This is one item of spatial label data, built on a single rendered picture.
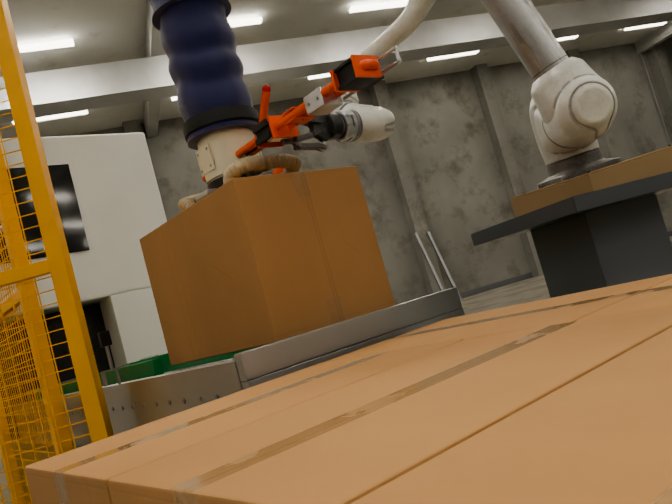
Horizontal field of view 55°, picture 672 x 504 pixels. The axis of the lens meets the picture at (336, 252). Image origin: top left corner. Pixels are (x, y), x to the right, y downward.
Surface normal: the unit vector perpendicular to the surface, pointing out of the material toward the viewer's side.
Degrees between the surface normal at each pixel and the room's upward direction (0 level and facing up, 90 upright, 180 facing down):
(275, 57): 90
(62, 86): 90
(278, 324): 90
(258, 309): 90
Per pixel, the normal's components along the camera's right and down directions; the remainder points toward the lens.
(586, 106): -0.04, 0.11
